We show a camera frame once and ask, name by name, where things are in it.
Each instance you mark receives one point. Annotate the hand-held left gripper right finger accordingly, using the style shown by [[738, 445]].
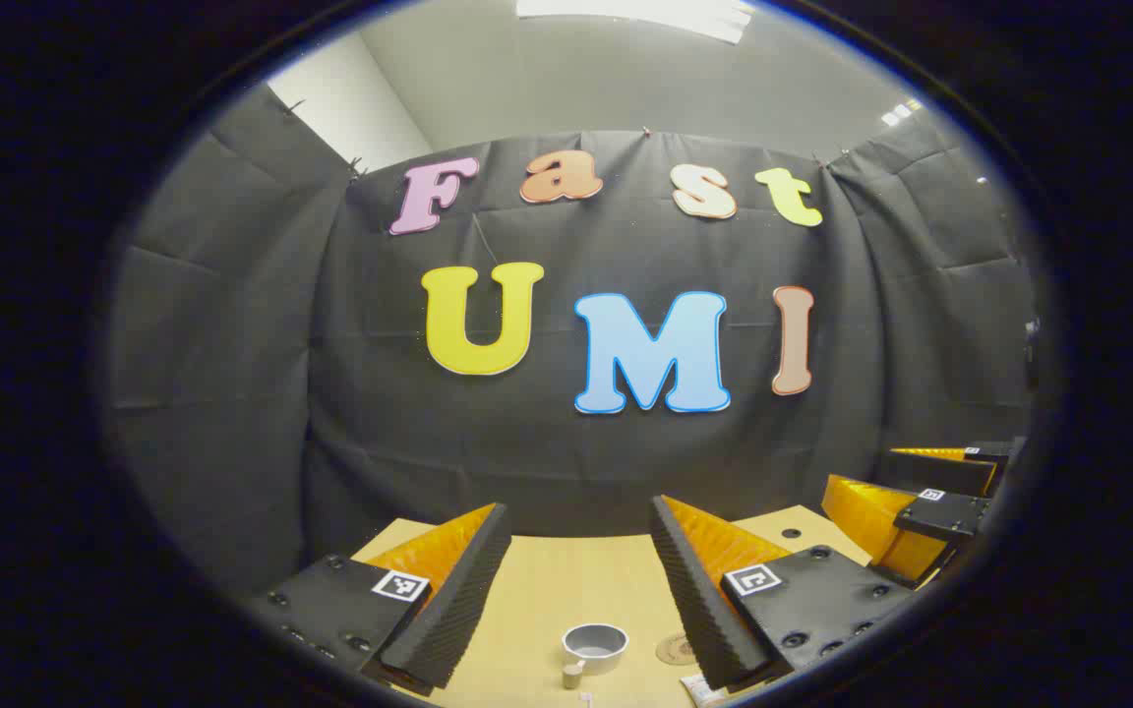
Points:
[[689, 600]]

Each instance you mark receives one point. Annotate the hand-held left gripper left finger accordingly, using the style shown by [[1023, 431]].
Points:
[[458, 610]]

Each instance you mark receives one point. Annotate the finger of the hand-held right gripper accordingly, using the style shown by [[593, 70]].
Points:
[[945, 516], [930, 470]]

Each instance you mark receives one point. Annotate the wooden desktop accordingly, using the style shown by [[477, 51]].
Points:
[[547, 590]]

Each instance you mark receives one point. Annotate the black backdrop cloth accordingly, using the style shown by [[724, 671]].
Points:
[[566, 462]]

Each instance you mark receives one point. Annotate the ceiling light panel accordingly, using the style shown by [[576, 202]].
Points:
[[635, 15]]

